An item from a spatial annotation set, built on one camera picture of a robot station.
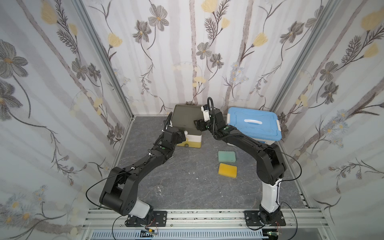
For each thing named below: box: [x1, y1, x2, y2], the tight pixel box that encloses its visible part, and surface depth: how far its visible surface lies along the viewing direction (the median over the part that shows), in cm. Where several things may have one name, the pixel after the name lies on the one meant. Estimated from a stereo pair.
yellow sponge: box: [218, 163, 238, 179], surface depth 92 cm
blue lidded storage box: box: [226, 107, 282, 145], surface depth 95 cm
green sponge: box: [218, 151, 236, 163], surface depth 97 cm
